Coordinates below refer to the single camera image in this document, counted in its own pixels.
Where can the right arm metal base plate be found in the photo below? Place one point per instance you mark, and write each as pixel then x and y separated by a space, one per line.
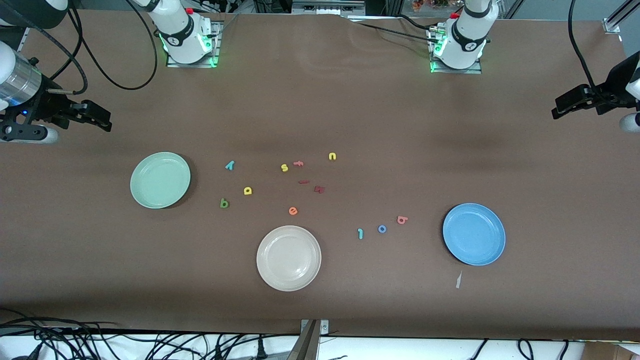
pixel 216 40

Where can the aluminium frame profile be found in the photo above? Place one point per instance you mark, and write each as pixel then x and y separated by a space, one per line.
pixel 612 24
pixel 24 39

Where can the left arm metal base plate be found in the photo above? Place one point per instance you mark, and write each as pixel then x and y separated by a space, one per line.
pixel 457 71

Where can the teal foam letter y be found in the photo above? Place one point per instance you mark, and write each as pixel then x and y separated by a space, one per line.
pixel 230 166

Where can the metal table edge bracket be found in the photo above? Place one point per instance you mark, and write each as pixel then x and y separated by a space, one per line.
pixel 324 326

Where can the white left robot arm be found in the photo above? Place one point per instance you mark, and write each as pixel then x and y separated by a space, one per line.
pixel 465 40

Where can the cardboard box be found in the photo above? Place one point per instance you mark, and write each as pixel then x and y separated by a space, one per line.
pixel 610 352

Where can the small grey paper scrap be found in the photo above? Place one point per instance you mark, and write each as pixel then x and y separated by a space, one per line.
pixel 458 281

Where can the beige plate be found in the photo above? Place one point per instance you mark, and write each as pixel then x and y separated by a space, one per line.
pixel 288 258

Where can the blue plate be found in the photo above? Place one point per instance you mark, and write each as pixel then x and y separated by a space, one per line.
pixel 474 234

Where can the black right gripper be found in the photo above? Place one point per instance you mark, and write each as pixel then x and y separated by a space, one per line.
pixel 48 106

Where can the red foam letter b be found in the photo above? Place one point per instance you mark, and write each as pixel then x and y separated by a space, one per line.
pixel 406 220

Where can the green plate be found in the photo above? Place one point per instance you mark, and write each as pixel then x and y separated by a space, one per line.
pixel 160 180

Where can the brown table cover sheet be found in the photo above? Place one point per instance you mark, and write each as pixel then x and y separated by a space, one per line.
pixel 350 100

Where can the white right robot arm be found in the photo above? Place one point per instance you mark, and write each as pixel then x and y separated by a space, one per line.
pixel 182 35

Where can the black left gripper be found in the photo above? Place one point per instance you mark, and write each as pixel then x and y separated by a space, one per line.
pixel 613 82

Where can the grey metal equipment rack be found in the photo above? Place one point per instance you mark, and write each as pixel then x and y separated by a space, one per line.
pixel 325 6

